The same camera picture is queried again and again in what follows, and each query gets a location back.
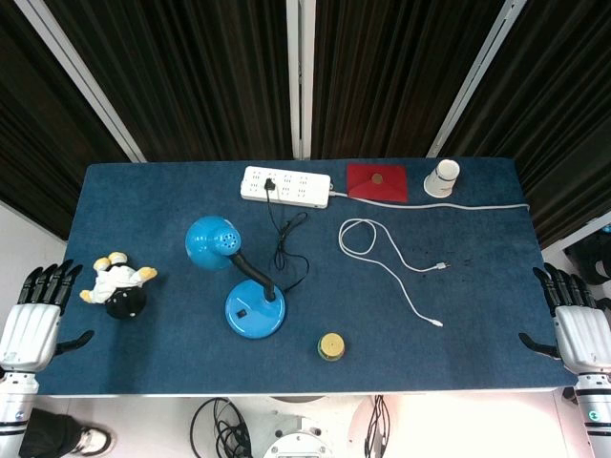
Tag white paper cup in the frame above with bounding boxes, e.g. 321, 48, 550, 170
423, 158, 461, 198

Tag black white shoe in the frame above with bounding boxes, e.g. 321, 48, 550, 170
70, 427, 114, 457

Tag white power strip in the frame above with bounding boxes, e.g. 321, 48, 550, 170
239, 165, 332, 209

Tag white usb cable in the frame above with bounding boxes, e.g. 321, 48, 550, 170
338, 218, 451, 328

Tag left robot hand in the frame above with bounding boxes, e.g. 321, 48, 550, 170
0, 259, 95, 374

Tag yellow green small jar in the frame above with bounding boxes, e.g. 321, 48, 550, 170
318, 333, 346, 362

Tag white power strip cable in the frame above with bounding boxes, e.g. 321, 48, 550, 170
328, 189, 531, 211

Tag black lamp power cord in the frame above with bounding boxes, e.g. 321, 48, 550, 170
263, 177, 310, 293

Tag white black plush toy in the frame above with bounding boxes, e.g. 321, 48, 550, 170
78, 251, 158, 320

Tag blue table mat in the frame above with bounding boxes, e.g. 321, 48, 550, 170
36, 156, 578, 398

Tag red envelope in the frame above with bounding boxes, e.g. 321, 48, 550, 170
346, 163, 411, 202

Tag blue desk lamp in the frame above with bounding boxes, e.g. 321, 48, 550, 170
184, 215, 289, 340

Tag black floor cables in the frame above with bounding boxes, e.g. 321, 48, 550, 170
190, 396, 262, 458

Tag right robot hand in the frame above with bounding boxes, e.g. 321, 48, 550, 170
517, 262, 611, 378

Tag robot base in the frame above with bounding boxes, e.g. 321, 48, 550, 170
261, 395, 335, 458

